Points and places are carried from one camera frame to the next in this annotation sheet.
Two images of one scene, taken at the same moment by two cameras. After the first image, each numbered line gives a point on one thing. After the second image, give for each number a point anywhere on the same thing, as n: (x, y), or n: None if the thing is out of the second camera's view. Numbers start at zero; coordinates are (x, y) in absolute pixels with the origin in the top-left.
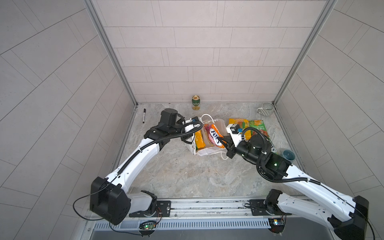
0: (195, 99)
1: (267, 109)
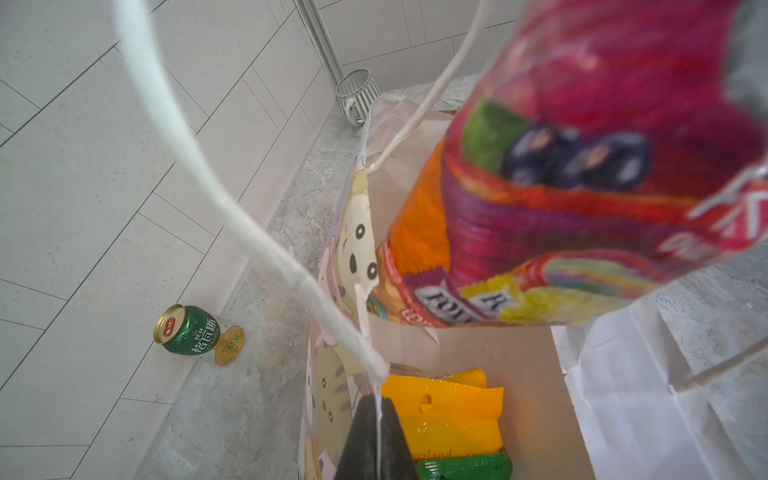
0: (196, 331)
1: (355, 91)
